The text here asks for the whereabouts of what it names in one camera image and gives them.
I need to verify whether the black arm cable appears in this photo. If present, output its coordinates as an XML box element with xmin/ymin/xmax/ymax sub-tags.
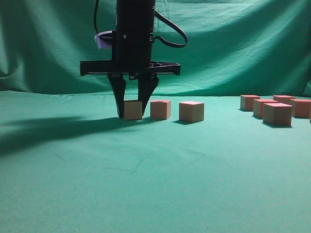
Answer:
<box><xmin>153</xmin><ymin>10</ymin><xmax>189</xmax><ymax>49</ymax></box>

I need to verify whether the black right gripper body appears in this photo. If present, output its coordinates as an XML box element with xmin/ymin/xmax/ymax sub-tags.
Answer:
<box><xmin>80</xmin><ymin>30</ymin><xmax>181</xmax><ymax>77</ymax></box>

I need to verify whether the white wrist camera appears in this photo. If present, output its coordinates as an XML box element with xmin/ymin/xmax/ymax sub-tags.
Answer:
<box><xmin>94</xmin><ymin>31</ymin><xmax>113</xmax><ymax>50</ymax></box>

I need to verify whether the pink cube carried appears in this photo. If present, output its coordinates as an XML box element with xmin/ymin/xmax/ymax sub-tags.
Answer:
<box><xmin>179</xmin><ymin>101</ymin><xmax>205</xmax><ymax>123</ymax></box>
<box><xmin>150</xmin><ymin>100</ymin><xmax>172</xmax><ymax>119</ymax></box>

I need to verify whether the pink cube column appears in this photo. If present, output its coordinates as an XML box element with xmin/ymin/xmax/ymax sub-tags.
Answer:
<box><xmin>240</xmin><ymin>95</ymin><xmax>260</xmax><ymax>111</ymax></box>
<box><xmin>123</xmin><ymin>100</ymin><xmax>143</xmax><ymax>120</ymax></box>
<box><xmin>253</xmin><ymin>99</ymin><xmax>278</xmax><ymax>118</ymax></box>
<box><xmin>290</xmin><ymin>99</ymin><xmax>311</xmax><ymax>118</ymax></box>
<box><xmin>273</xmin><ymin>95</ymin><xmax>295</xmax><ymax>105</ymax></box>
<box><xmin>263</xmin><ymin>103</ymin><xmax>292</xmax><ymax>127</ymax></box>

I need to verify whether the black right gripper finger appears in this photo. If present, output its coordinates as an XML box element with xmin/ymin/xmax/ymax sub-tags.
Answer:
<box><xmin>138</xmin><ymin>74</ymin><xmax>159</xmax><ymax>114</ymax></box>
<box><xmin>108</xmin><ymin>75</ymin><xmax>126</xmax><ymax>118</ymax></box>

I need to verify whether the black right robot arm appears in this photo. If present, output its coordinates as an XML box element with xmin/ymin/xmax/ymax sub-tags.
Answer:
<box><xmin>80</xmin><ymin>0</ymin><xmax>187</xmax><ymax>119</ymax></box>

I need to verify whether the green cloth backdrop and cover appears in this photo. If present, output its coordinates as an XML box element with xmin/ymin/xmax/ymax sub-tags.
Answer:
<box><xmin>0</xmin><ymin>0</ymin><xmax>311</xmax><ymax>233</ymax></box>

